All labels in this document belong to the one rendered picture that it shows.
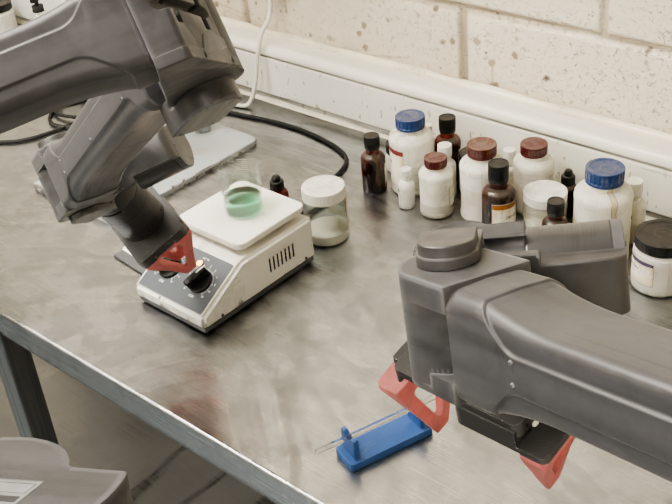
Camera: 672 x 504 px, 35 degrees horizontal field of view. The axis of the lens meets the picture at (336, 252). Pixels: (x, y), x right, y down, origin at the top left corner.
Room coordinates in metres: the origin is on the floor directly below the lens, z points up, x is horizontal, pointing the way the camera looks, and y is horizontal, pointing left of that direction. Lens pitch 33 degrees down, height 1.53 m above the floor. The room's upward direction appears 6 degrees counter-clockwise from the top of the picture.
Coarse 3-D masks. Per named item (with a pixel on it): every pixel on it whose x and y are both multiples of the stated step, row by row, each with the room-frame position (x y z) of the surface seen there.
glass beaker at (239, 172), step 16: (224, 160) 1.20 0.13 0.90; (240, 160) 1.20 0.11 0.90; (256, 160) 1.19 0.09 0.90; (224, 176) 1.16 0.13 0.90; (240, 176) 1.15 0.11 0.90; (256, 176) 1.17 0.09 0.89; (224, 192) 1.16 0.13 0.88; (240, 192) 1.15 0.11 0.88; (256, 192) 1.16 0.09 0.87; (224, 208) 1.17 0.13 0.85; (240, 208) 1.15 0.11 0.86; (256, 208) 1.16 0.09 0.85
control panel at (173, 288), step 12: (204, 252) 1.12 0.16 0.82; (204, 264) 1.11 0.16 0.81; (216, 264) 1.10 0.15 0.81; (228, 264) 1.09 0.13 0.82; (144, 276) 1.13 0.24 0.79; (156, 276) 1.12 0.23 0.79; (180, 276) 1.11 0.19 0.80; (216, 276) 1.08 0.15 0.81; (156, 288) 1.11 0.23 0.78; (168, 288) 1.10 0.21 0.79; (180, 288) 1.09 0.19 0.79; (216, 288) 1.07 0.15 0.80; (180, 300) 1.07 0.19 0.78; (192, 300) 1.07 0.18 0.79; (204, 300) 1.06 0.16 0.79
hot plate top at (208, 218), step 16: (272, 192) 1.22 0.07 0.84; (192, 208) 1.20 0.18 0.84; (208, 208) 1.19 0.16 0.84; (272, 208) 1.18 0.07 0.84; (288, 208) 1.17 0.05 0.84; (192, 224) 1.16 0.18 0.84; (208, 224) 1.15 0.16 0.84; (224, 224) 1.15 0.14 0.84; (240, 224) 1.15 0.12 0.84; (256, 224) 1.14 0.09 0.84; (272, 224) 1.14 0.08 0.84; (224, 240) 1.11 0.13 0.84; (240, 240) 1.11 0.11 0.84; (256, 240) 1.12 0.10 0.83
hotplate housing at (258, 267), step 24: (264, 240) 1.13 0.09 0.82; (288, 240) 1.15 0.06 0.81; (312, 240) 1.18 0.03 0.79; (240, 264) 1.09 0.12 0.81; (264, 264) 1.11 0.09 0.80; (288, 264) 1.14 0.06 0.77; (144, 288) 1.12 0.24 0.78; (240, 288) 1.08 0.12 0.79; (264, 288) 1.11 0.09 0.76; (168, 312) 1.09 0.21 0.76; (192, 312) 1.06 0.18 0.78; (216, 312) 1.05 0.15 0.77
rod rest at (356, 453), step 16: (368, 432) 0.83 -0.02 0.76; (384, 432) 0.83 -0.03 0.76; (400, 432) 0.83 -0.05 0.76; (416, 432) 0.83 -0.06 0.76; (336, 448) 0.81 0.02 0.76; (352, 448) 0.80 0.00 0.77; (368, 448) 0.81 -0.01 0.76; (384, 448) 0.81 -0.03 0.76; (400, 448) 0.81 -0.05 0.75; (352, 464) 0.79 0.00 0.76; (368, 464) 0.80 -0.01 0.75
